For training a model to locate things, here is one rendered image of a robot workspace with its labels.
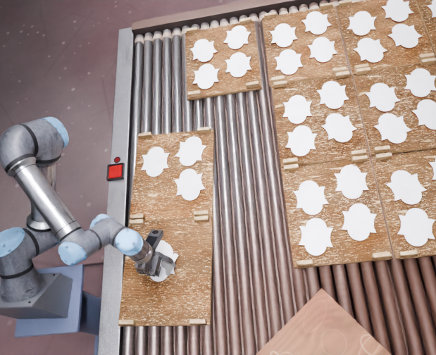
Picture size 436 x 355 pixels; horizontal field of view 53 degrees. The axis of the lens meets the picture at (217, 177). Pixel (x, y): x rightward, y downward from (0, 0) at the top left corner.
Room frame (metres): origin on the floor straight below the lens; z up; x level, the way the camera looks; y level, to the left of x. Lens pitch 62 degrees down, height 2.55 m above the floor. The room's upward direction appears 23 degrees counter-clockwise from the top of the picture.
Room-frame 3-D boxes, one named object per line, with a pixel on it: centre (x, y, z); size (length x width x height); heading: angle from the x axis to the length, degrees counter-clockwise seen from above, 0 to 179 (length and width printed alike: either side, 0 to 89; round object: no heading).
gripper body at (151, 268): (0.58, 0.34, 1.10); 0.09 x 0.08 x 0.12; 149
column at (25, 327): (0.68, 0.83, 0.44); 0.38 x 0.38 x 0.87; 72
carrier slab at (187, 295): (0.58, 0.32, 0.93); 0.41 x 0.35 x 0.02; 158
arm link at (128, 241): (0.59, 0.34, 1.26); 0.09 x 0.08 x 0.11; 36
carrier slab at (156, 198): (0.96, 0.17, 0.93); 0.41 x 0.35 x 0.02; 159
